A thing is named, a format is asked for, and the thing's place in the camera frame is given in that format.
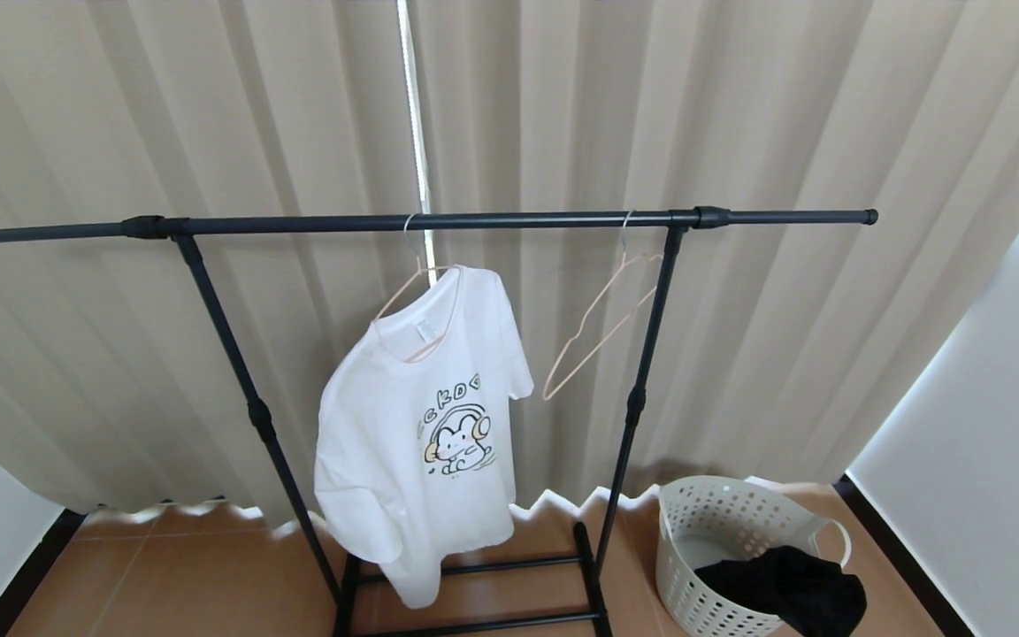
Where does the pink clothes hanger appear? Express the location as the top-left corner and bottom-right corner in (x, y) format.
(374, 212), (475, 365)
(542, 211), (665, 402)

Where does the white printed T-shirt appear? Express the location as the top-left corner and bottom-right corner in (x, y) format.
(313, 264), (535, 610)

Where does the black clothes rack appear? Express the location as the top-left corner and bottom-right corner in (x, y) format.
(0, 206), (879, 637)

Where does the white laundry basket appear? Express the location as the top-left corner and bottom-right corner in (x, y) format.
(655, 475), (854, 637)

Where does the black garment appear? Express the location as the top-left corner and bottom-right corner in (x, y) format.
(693, 545), (868, 637)

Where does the beige curtain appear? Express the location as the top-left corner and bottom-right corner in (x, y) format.
(0, 0), (1019, 532)

